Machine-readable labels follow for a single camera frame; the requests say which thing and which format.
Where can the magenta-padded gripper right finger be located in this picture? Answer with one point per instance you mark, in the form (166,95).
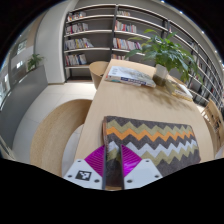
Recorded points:
(141,173)

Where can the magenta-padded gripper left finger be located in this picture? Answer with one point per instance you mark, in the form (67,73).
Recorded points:
(81,170)

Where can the zigzag striped brown towel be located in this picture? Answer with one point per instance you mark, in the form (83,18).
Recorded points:
(153,140)

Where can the round-backed light wooden chair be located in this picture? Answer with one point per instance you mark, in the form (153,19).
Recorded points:
(98,71)
(55,136)

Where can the slatted wooden chair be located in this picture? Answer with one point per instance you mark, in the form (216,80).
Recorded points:
(213,120)

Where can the large white book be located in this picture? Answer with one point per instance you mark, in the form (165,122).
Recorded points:
(130,76)

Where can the small green floor plant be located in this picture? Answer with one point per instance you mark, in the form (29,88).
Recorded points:
(34,61)

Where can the green potted plant white pot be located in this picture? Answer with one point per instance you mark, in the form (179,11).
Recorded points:
(168,55)

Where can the grey bookshelf unit with books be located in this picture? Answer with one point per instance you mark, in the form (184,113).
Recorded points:
(86,43)

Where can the group of ceiling lights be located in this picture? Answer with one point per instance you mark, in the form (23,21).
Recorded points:
(181,12)

